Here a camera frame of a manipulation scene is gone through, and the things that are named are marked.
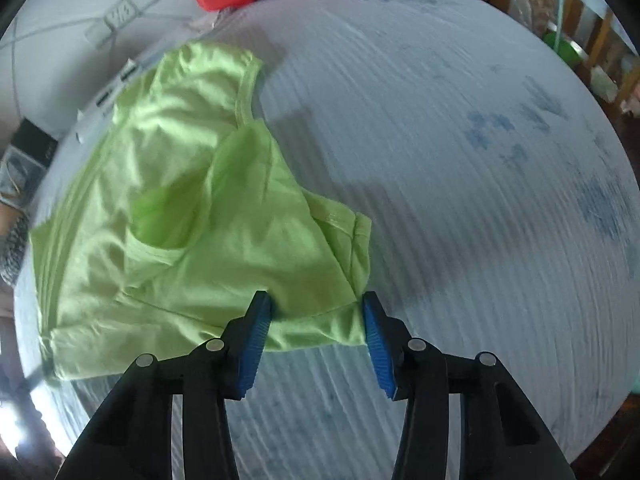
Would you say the white wall power socket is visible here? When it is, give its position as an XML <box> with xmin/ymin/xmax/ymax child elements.
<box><xmin>102</xmin><ymin>0</ymin><xmax>142</xmax><ymax>32</ymax></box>

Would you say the black gift bag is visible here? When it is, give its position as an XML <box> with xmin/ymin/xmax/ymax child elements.
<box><xmin>0</xmin><ymin>117</ymin><xmax>60</xmax><ymax>211</ymax></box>

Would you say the white folded paper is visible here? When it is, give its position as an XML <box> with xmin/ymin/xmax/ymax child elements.
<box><xmin>75</xmin><ymin>57</ymin><xmax>143</xmax><ymax>143</ymax></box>

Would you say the black and white pen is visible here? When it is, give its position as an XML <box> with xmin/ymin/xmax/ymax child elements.
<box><xmin>95</xmin><ymin>60</ymin><xmax>138</xmax><ymax>111</ymax></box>

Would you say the black white checkered cloth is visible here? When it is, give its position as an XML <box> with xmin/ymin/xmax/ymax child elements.
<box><xmin>0</xmin><ymin>205</ymin><xmax>32</xmax><ymax>288</ymax></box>

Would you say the wooden railing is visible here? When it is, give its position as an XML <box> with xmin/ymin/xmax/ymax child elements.
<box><xmin>487</xmin><ymin>0</ymin><xmax>640</xmax><ymax>111</ymax></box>

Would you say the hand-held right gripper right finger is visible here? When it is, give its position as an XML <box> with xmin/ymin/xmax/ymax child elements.
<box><xmin>361</xmin><ymin>291</ymin><xmax>573</xmax><ymax>480</ymax></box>

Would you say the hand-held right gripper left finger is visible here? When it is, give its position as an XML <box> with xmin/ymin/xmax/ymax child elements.
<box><xmin>65</xmin><ymin>290</ymin><xmax>273</xmax><ymax>480</ymax></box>

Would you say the lime green t-shirt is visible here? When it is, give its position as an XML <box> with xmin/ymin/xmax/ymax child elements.
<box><xmin>29</xmin><ymin>42</ymin><xmax>373</xmax><ymax>381</ymax></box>

